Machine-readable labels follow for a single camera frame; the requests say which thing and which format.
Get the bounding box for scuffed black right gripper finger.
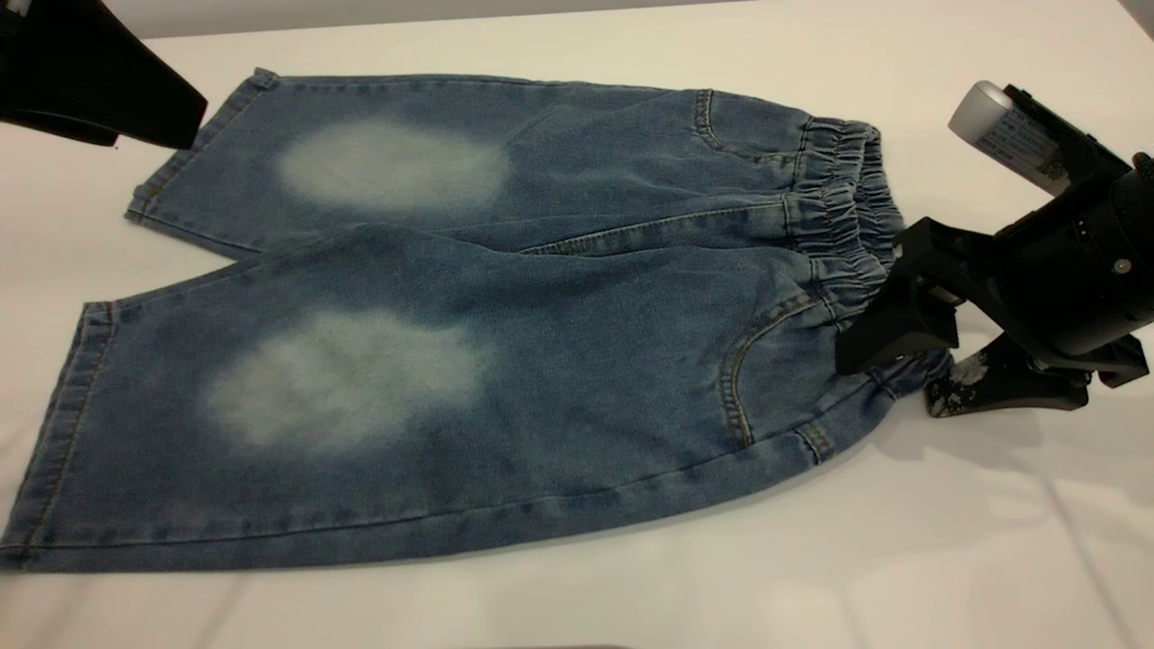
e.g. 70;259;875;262
929;334;1092;417

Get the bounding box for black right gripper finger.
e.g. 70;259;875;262
834;287;959;375

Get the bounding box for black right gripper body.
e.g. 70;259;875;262
888;167;1154;388

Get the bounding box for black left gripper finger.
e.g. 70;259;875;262
0;0;208;150

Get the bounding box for blue washed denim pants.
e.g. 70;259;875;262
0;68;955;573

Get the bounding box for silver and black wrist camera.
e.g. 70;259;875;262
947;79;1135;197

